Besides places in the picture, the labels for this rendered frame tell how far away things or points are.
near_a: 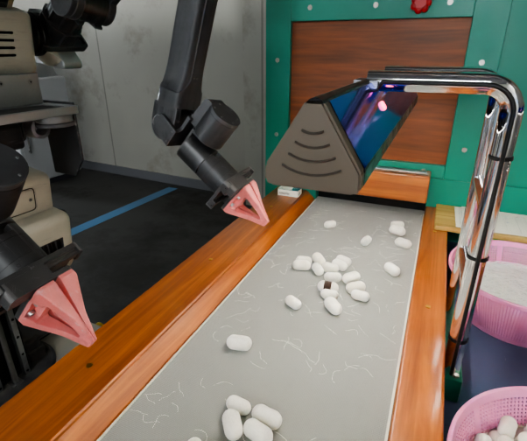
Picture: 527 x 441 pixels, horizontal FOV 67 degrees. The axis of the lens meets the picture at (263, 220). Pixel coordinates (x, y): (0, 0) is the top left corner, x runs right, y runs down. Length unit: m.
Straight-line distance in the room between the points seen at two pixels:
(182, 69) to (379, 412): 0.60
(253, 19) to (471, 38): 2.06
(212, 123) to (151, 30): 3.03
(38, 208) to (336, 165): 0.82
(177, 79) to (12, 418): 0.54
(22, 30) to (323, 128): 0.77
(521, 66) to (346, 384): 0.80
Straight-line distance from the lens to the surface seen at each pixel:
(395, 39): 1.10
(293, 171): 0.33
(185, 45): 0.74
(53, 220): 1.01
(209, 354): 0.62
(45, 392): 0.59
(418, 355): 0.61
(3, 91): 0.94
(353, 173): 0.32
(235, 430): 0.50
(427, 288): 0.76
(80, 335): 0.48
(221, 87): 3.31
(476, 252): 0.57
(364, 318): 0.70
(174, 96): 0.74
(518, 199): 1.15
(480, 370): 0.76
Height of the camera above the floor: 1.15
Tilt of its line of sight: 23 degrees down
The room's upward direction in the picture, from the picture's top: straight up
